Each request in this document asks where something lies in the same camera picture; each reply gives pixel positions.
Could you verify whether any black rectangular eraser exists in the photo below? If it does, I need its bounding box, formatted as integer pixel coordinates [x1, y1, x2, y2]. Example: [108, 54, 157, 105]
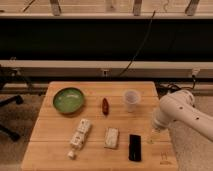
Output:
[129, 134, 142, 162]

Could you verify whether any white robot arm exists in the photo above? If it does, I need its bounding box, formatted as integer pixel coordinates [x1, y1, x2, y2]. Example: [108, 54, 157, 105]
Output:
[151, 90, 213, 142]

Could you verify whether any dark red small object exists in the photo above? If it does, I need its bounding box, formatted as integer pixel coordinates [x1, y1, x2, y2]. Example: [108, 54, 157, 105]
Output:
[102, 98, 109, 116]

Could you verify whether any green bowl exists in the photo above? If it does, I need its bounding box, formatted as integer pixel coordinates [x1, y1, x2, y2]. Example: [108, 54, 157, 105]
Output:
[53, 87, 85, 114]

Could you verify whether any wooden table board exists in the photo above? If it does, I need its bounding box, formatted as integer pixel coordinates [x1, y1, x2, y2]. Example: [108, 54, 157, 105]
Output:
[21, 82, 178, 171]

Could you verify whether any white rectangular packet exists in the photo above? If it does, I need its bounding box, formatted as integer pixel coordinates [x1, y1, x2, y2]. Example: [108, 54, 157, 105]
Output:
[104, 128, 119, 149]

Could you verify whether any white power strip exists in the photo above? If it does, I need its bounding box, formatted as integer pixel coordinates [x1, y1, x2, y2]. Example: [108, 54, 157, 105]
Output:
[68, 118, 92, 159]

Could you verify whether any black office chair base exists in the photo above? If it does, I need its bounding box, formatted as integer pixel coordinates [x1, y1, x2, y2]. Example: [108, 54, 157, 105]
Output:
[0, 64, 25, 142]

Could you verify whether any white wall outlet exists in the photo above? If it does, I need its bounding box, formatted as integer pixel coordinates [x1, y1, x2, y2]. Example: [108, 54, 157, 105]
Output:
[101, 69, 110, 77]

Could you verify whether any black floor cable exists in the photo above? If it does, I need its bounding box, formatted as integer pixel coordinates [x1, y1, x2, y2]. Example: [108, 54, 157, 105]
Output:
[156, 73, 198, 95]

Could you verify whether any black hanging cable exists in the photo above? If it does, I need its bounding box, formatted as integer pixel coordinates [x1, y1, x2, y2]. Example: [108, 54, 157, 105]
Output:
[118, 9, 157, 78]

